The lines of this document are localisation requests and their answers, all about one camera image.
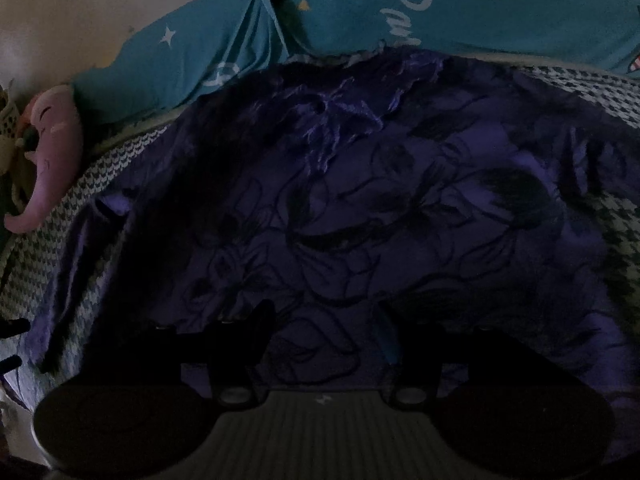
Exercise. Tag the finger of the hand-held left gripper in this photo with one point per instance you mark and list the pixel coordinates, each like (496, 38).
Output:
(7, 364)
(12, 326)

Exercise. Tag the purple floral garment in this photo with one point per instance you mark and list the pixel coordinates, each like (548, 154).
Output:
(350, 185)

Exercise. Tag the houndstooth bed mat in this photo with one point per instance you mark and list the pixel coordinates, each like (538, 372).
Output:
(107, 165)

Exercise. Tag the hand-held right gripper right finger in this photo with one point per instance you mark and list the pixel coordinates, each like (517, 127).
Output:
(387, 342)

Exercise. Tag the pink moon plush pillow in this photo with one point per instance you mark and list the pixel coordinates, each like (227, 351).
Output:
(55, 160)

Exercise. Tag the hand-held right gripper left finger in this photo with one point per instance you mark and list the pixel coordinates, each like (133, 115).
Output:
(260, 325)

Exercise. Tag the teal script print bumper cushion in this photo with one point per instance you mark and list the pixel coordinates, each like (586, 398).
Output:
(475, 15)

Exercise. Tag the teal star print bumper cushion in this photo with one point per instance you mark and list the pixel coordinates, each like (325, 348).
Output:
(200, 50)

